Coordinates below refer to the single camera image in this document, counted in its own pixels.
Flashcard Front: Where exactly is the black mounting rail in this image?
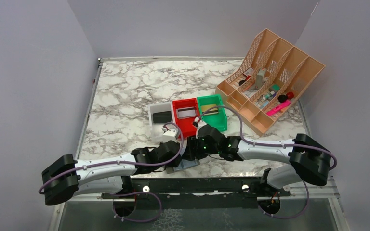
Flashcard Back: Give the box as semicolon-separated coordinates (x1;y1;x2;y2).
101;177;290;209

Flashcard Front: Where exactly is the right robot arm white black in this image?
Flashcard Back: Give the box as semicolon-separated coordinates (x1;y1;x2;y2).
182;125;333;190

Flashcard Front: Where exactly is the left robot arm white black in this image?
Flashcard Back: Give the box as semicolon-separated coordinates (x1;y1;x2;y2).
38;141;184;205

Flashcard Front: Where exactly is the peach desk organizer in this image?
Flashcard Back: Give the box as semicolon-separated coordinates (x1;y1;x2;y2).
215;29;325;136

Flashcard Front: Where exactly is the pink highlighter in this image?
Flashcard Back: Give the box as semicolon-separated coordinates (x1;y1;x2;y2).
266;100;291;116

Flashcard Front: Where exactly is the red plastic bin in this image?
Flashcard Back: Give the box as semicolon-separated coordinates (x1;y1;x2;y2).
172;98;200;138

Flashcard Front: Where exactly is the red white small box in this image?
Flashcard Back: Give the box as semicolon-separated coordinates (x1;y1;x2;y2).
243;67;254;77

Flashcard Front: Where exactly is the grey card holder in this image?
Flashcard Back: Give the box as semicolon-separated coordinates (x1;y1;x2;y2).
165;159;200;174

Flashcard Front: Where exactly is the silver card with stripe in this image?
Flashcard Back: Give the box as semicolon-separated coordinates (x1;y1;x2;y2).
176;107;197;119

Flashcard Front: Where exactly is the gold card with stripe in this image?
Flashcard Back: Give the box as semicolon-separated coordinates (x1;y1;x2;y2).
201;104;219;115

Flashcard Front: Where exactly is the green plastic bin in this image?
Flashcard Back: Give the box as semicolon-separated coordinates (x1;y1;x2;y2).
196;94;227;132

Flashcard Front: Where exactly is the grey box in organizer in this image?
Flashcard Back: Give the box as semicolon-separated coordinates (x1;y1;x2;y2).
254;68;267;90

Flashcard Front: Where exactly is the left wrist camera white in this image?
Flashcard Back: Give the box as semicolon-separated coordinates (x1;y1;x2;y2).
162;128;179;142

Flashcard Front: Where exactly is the black card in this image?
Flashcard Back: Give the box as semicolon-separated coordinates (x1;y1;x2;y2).
151;111;172;124

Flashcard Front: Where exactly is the white plastic bin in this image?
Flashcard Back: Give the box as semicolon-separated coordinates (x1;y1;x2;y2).
148;102;174;142

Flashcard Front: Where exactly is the green capped glue stick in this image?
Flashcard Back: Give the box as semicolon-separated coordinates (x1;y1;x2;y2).
264;84;280;100

